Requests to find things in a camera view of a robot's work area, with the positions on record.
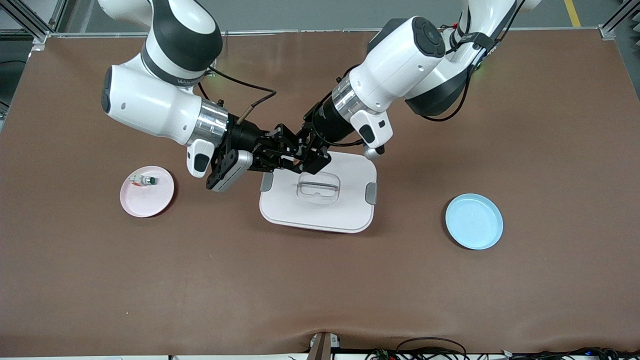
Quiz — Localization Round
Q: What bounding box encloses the white lidded storage box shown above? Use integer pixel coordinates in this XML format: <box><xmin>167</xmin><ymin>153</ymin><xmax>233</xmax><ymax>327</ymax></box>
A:
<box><xmin>259</xmin><ymin>150</ymin><xmax>378</xmax><ymax>234</ymax></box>

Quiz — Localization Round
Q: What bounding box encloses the pale pink round plate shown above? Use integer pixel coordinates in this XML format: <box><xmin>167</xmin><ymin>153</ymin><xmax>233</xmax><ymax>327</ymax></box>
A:
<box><xmin>120</xmin><ymin>165</ymin><xmax>175</xmax><ymax>218</ymax></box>

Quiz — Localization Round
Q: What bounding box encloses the brown table mat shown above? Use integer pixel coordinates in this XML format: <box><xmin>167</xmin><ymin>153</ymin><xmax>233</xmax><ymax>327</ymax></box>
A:
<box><xmin>0</xmin><ymin>27</ymin><xmax>640</xmax><ymax>358</ymax></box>

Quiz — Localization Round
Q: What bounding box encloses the light blue round plate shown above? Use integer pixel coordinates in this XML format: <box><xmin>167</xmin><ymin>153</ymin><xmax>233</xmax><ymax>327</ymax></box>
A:
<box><xmin>445</xmin><ymin>193</ymin><xmax>504</xmax><ymax>250</ymax></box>

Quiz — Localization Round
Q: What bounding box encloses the brown post with white block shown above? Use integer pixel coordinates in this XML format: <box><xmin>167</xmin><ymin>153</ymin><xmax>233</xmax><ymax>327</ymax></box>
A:
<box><xmin>307</xmin><ymin>332</ymin><xmax>341</xmax><ymax>360</ymax></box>

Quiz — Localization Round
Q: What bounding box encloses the black looped cable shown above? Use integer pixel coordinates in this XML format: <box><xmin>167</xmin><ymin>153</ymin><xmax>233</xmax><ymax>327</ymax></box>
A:
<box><xmin>395</xmin><ymin>337</ymin><xmax>468</xmax><ymax>360</ymax></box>

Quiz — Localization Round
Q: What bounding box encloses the aluminium frame profile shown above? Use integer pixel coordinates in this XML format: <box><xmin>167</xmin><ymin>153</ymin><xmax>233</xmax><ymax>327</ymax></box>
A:
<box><xmin>600</xmin><ymin>0</ymin><xmax>640</xmax><ymax>41</ymax></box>
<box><xmin>0</xmin><ymin>0</ymin><xmax>68</xmax><ymax>51</ymax></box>

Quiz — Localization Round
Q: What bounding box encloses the black cable bundle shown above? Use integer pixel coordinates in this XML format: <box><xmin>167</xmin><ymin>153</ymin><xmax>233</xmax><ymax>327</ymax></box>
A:
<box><xmin>500</xmin><ymin>346</ymin><xmax>640</xmax><ymax>360</ymax></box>

